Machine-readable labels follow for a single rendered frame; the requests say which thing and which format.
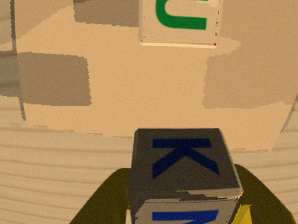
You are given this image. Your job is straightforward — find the tan mat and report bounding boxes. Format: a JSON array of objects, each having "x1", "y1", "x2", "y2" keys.
[{"x1": 14, "y1": 0, "x2": 298, "y2": 152}]

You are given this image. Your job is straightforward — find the beige letter block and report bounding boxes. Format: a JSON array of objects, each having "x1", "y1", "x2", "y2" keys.
[
  {"x1": 128, "y1": 128, "x2": 243, "y2": 224},
  {"x1": 139, "y1": 0, "x2": 223, "y2": 48}
]

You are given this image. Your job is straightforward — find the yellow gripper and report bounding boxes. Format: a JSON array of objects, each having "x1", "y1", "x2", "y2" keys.
[{"x1": 69, "y1": 164, "x2": 297, "y2": 224}]

